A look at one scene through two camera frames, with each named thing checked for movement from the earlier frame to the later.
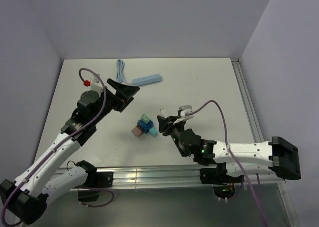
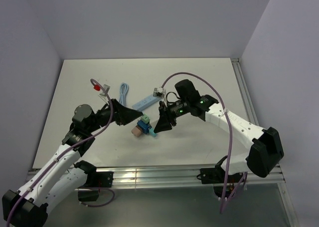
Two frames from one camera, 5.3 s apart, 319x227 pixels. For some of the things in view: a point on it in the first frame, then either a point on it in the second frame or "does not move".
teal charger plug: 153,131 does not move
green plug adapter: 145,118 does not move
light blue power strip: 146,80 → 141,105
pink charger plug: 137,130 does not move
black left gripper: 126,92 → 122,115
